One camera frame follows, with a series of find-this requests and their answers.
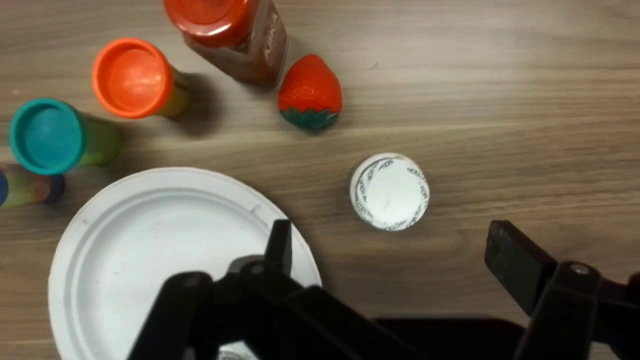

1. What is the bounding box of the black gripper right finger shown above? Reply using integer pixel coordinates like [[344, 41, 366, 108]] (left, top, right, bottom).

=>
[[484, 217, 640, 360]]

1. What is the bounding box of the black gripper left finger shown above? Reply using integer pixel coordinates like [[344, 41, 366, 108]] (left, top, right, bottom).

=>
[[126, 217, 425, 360]]

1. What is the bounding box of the white supplement bottle blue label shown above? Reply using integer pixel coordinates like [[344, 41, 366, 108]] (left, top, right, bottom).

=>
[[348, 152, 433, 234]]

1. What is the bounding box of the orange lid dough can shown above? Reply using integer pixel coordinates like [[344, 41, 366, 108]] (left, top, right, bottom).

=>
[[91, 35, 192, 122]]

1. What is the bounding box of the teal lid dough can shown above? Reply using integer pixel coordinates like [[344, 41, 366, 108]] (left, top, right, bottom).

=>
[[8, 98, 126, 178]]

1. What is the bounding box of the white paper plate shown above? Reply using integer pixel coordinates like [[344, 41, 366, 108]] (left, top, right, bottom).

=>
[[47, 165, 325, 360]]

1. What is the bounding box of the red toy strawberry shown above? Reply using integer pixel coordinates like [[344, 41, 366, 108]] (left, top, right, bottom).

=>
[[277, 52, 344, 132]]

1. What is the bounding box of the blue toy bottle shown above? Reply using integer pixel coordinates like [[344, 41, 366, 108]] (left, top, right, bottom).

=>
[[0, 165, 68, 209]]

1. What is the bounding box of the spice jar orange lid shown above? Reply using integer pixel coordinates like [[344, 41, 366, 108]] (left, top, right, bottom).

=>
[[162, 0, 291, 87]]

